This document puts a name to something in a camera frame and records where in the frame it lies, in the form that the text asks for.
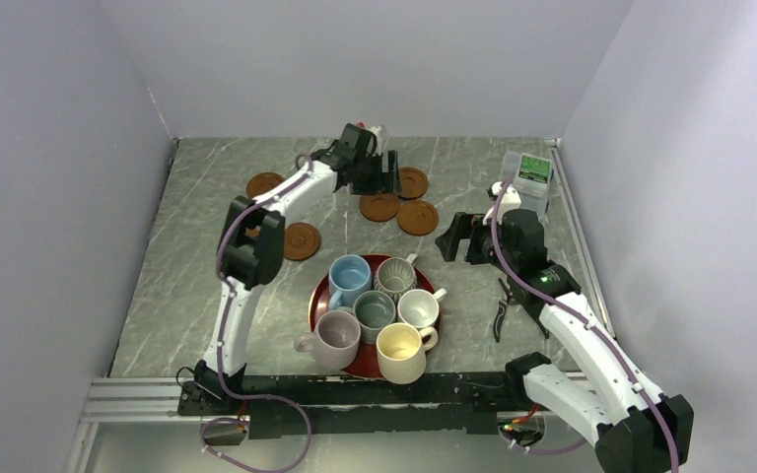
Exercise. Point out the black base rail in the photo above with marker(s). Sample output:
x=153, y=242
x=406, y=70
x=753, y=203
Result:
x=476, y=403

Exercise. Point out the black handled pliers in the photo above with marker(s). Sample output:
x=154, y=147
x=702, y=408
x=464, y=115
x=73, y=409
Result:
x=500, y=316

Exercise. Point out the white mug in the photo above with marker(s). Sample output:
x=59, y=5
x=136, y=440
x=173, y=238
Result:
x=420, y=308

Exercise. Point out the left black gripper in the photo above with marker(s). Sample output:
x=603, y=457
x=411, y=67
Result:
x=382, y=182

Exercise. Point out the grey ribbed mug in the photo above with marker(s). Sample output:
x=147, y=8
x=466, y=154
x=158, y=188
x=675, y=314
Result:
x=396, y=276

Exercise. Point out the grey-green mug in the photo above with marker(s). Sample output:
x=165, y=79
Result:
x=374, y=310

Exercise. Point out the cream yellow mug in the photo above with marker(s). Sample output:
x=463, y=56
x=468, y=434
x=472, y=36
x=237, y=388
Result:
x=402, y=351

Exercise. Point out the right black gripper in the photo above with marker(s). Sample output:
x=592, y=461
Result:
x=463, y=225

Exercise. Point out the red round tray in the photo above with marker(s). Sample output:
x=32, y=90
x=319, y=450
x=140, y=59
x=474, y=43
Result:
x=365, y=364

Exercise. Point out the clear plastic parts box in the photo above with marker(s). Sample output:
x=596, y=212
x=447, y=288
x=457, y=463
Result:
x=531, y=177

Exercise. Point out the blue mug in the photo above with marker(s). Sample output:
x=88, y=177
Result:
x=349, y=277

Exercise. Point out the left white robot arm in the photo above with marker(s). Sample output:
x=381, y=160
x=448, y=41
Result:
x=250, y=253

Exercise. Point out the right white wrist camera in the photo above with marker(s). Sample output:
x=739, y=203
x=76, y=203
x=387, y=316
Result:
x=508, y=197

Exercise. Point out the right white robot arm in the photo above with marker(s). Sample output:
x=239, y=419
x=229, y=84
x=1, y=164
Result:
x=630, y=423

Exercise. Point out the lilac mug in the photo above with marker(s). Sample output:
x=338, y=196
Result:
x=334, y=342

